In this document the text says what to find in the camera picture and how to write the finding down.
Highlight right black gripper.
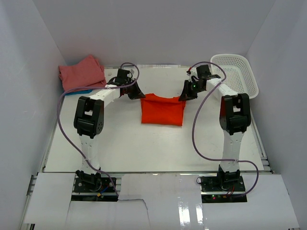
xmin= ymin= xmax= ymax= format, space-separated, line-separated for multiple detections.
xmin=179 ymin=80 xmax=205 ymax=102

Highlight orange t shirt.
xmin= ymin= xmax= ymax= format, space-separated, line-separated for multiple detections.
xmin=141 ymin=93 xmax=186 ymax=127

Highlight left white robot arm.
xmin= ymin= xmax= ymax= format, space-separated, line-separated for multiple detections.
xmin=73 ymin=69 xmax=145 ymax=191

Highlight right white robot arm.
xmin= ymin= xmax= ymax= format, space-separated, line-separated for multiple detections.
xmin=179 ymin=65 xmax=251 ymax=191

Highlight papers at back edge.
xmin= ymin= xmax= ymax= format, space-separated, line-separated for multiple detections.
xmin=105 ymin=64 xmax=189 ymax=69

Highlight folded pink t shirt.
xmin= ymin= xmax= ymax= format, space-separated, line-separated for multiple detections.
xmin=59 ymin=55 xmax=106 ymax=91

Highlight folded blue t shirt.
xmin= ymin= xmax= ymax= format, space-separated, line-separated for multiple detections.
xmin=62 ymin=89 xmax=93 ymax=96

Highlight white plastic basket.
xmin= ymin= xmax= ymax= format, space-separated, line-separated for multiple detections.
xmin=210 ymin=54 xmax=259 ymax=99

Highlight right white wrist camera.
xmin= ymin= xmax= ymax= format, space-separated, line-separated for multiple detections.
xmin=187 ymin=70 xmax=199 ymax=82

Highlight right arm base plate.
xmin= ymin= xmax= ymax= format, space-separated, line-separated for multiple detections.
xmin=196 ymin=176 xmax=248 ymax=204

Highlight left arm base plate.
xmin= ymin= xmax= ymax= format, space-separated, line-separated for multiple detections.
xmin=71 ymin=171 xmax=118 ymax=202

